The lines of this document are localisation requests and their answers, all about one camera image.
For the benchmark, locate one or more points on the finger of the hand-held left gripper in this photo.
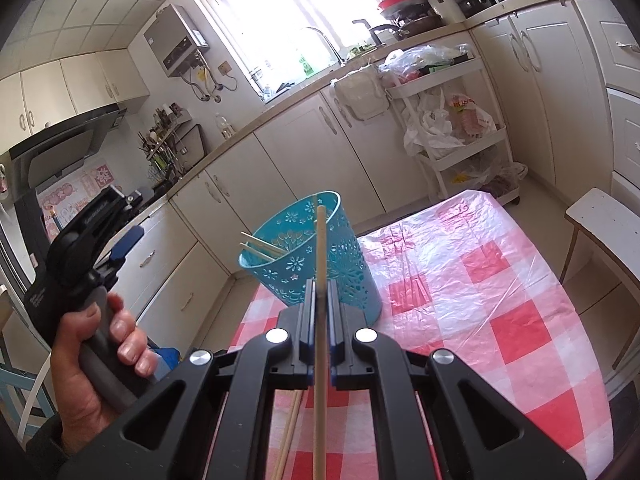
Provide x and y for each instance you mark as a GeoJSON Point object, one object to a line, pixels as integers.
{"type": "Point", "coordinates": [131, 237]}

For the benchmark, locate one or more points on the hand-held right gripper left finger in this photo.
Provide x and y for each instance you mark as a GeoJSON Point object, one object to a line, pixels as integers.
{"type": "Point", "coordinates": [306, 330]}

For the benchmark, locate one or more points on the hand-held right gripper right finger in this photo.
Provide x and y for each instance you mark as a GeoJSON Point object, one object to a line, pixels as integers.
{"type": "Point", "coordinates": [336, 330]}

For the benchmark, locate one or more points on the blue perforated utensil basket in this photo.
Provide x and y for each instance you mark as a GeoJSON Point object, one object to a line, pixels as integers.
{"type": "Point", "coordinates": [350, 260]}

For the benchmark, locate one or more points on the wooden chopstick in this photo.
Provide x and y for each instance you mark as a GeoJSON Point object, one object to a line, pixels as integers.
{"type": "Point", "coordinates": [287, 435]}
{"type": "Point", "coordinates": [255, 252]}
{"type": "Point", "coordinates": [321, 240]}
{"type": "Point", "coordinates": [262, 243]}

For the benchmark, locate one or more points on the person's left forearm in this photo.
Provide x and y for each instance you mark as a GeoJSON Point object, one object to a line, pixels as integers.
{"type": "Point", "coordinates": [45, 455]}

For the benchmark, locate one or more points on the person's left hand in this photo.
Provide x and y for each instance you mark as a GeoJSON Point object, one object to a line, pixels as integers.
{"type": "Point", "coordinates": [70, 375]}

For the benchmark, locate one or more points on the white base cabinets with drawers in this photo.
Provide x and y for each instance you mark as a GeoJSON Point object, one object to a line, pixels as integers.
{"type": "Point", "coordinates": [170, 260]}

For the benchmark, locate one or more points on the silver refrigerator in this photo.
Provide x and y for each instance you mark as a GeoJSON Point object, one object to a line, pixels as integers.
{"type": "Point", "coordinates": [12, 260]}

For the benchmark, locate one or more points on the blue white tiered shelf rack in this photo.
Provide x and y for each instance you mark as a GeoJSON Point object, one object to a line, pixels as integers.
{"type": "Point", "coordinates": [20, 380]}

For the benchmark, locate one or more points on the black range hood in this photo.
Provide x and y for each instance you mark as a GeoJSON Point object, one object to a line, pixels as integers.
{"type": "Point", "coordinates": [60, 140]}

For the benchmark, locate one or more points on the clear plastic bottle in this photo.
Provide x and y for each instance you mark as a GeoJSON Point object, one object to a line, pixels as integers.
{"type": "Point", "coordinates": [225, 127]}

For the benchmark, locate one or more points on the red checked plastic tablecloth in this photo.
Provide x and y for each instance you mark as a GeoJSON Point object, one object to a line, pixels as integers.
{"type": "Point", "coordinates": [500, 310]}

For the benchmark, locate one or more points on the white base cabinets under window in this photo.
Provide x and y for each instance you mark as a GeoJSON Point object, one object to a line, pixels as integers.
{"type": "Point", "coordinates": [300, 150]}

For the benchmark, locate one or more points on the grey gas water heater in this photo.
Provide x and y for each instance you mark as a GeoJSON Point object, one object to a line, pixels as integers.
{"type": "Point", "coordinates": [175, 40]}

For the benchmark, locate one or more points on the white rolling cart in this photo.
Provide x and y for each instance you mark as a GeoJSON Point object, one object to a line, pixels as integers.
{"type": "Point", "coordinates": [450, 160]}

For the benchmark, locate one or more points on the white plastic bag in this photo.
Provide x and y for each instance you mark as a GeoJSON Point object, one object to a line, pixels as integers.
{"type": "Point", "coordinates": [440, 125]}

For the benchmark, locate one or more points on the white hanging trash bin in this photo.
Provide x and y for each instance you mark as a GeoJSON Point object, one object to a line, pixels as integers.
{"type": "Point", "coordinates": [362, 95]}

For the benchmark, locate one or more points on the green dish soap bottle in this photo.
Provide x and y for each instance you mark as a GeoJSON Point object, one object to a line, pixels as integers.
{"type": "Point", "coordinates": [305, 66]}

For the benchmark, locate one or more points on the kitchen window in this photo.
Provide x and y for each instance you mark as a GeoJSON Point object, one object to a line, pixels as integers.
{"type": "Point", "coordinates": [285, 20]}

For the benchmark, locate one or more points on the chrome sink faucet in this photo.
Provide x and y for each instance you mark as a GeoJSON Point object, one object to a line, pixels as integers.
{"type": "Point", "coordinates": [327, 42]}

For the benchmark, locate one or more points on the clear plastic bag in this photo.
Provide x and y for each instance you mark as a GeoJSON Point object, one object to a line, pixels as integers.
{"type": "Point", "coordinates": [425, 60]}

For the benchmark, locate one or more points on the white stool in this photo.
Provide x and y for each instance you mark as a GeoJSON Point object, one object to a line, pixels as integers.
{"type": "Point", "coordinates": [600, 220]}

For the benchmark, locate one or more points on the black faucet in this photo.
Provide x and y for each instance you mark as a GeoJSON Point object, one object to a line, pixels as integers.
{"type": "Point", "coordinates": [372, 27]}

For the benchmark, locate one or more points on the white base cabinets under appliances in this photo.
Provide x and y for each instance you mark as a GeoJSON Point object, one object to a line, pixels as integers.
{"type": "Point", "coordinates": [560, 85]}

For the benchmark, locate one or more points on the stack of pots and pans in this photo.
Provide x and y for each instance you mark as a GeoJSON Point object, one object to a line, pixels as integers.
{"type": "Point", "coordinates": [407, 5]}

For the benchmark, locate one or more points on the pink wall stickers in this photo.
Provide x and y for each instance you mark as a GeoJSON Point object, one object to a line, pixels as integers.
{"type": "Point", "coordinates": [95, 180]}

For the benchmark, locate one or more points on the wall rack with bottles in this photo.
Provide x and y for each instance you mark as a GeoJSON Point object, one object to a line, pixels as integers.
{"type": "Point", "coordinates": [162, 132]}

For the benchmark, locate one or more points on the white wall cabinets beside hood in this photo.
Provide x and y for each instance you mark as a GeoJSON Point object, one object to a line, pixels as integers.
{"type": "Point", "coordinates": [75, 90]}

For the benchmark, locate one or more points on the wall socket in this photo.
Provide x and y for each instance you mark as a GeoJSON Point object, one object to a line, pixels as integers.
{"type": "Point", "coordinates": [226, 67]}

